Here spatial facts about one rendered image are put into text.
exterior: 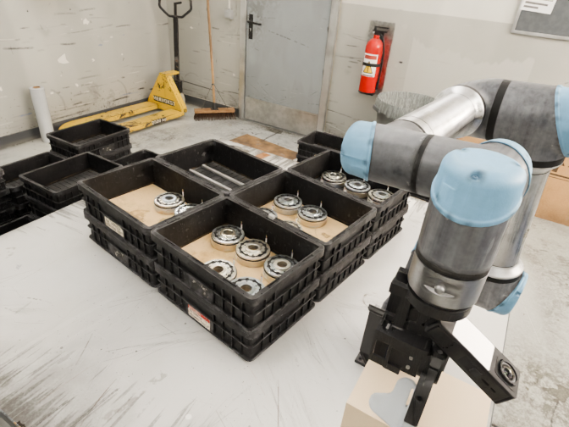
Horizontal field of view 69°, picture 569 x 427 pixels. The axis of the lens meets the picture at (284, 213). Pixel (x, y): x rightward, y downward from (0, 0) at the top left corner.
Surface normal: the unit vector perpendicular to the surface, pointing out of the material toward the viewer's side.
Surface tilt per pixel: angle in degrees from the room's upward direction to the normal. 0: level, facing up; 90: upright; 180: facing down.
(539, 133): 99
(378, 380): 0
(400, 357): 90
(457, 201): 88
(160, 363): 0
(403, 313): 90
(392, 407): 59
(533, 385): 0
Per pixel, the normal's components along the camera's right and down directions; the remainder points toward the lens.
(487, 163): 0.07, -0.85
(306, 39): -0.52, 0.41
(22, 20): 0.86, 0.32
